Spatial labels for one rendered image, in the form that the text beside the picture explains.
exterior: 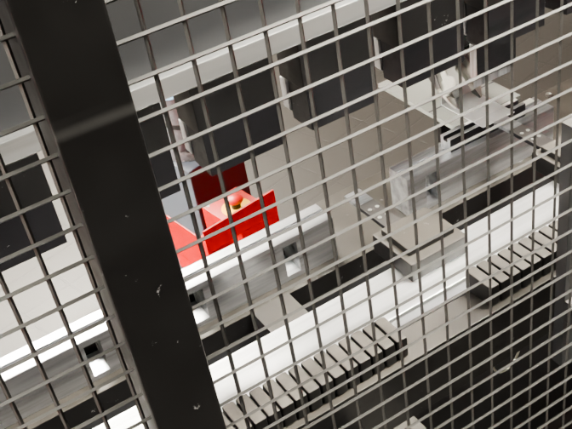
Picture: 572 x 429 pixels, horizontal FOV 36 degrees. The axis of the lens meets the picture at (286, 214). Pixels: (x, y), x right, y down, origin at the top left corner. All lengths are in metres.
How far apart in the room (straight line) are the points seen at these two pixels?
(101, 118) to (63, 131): 0.02
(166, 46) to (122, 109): 0.64
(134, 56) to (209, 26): 0.11
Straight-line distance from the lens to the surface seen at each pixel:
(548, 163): 1.71
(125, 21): 1.12
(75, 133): 0.51
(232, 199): 2.07
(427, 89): 2.00
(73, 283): 3.32
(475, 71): 1.80
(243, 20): 1.20
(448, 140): 1.82
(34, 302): 3.30
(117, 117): 0.52
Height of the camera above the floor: 1.98
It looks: 36 degrees down
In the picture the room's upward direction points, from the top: 11 degrees counter-clockwise
